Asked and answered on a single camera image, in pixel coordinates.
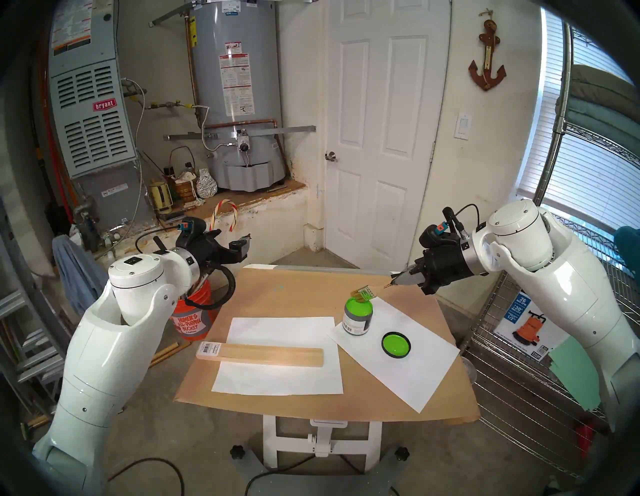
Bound wooden chip paint brush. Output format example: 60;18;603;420
350;284;396;302

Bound foil wrapped object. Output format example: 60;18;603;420
196;168;219;199

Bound wooden sticks bundle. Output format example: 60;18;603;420
147;341;192;369

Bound blue cloth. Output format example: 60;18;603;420
52;234;108;316

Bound aluminium ladder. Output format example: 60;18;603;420
0;200;71;421

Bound dark teal fabric object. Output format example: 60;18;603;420
614;226;640;271

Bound brown hardboard table cover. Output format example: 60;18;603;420
174;267;482;425

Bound white water heater platform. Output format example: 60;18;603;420
95;180;308;266

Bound teal folded cushion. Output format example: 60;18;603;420
555;95;640;146

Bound white panel door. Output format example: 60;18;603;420
325;0;451;273

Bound rusty anchor wall decoration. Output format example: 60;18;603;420
468;10;507;92

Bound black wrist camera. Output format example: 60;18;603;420
176;217;207;247
419;206;473;248

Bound wicker basket with handle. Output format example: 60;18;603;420
167;146;198;203

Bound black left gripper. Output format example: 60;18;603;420
186;231;252;275

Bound black lid with green paint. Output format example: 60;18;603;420
381;331;412;359

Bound grey bryant furnace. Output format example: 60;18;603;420
47;0;156;226

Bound grey water heater tank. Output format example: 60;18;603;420
190;0;287;192

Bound light green paper sheet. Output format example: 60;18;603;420
547;336;601;412

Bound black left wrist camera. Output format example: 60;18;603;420
176;217;207;247

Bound green paint sample jar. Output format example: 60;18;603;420
343;296;374;336

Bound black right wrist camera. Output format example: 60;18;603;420
419;206;473;248

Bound olive folded cushion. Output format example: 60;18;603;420
570;64;640;108

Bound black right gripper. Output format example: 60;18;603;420
391;240;488;296

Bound chrome wire shelf rack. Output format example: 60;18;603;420
460;20;640;481

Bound tan board table top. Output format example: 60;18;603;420
243;264;426;473

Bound striped candy cane decoration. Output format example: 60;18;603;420
210;199;239;232

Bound light wood plank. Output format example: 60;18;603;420
196;341;325;368

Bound yellow gas pipe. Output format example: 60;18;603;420
131;100;196;112

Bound utility pump box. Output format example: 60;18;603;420
492;290;571;363

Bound white paper sheet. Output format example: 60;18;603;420
211;316;344;397
327;295;461;414

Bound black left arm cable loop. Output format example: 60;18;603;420
185;264;236;310

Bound white window blinds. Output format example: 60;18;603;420
517;7;640;231

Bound black floor cable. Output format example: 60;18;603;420
107;457;186;496

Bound orange plastic bucket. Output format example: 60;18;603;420
170;277;218;341

